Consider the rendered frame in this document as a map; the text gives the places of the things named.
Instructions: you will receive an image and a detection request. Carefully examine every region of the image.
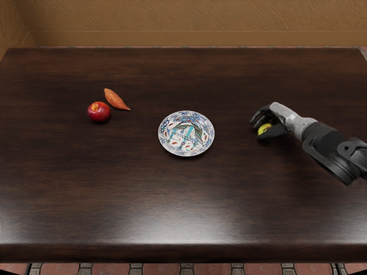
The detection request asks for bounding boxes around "small green fruit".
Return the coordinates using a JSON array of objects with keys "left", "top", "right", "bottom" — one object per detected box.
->
[{"left": 257, "top": 123, "right": 274, "bottom": 136}]

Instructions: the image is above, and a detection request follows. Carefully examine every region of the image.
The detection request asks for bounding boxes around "orange sweet potato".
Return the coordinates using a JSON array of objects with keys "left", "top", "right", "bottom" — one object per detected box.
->
[{"left": 104, "top": 88, "right": 131, "bottom": 111}]

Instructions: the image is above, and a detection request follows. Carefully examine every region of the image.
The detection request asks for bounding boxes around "patterned ceramic plate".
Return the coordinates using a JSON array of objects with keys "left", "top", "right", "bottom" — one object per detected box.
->
[{"left": 158, "top": 110, "right": 215, "bottom": 157}]

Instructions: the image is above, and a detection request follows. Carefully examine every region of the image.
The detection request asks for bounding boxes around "red apple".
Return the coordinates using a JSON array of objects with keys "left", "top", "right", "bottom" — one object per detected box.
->
[{"left": 87, "top": 101, "right": 111, "bottom": 123}]

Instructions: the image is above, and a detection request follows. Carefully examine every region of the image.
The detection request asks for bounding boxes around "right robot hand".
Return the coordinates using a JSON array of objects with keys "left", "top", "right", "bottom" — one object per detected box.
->
[{"left": 249, "top": 101, "right": 318, "bottom": 142}]

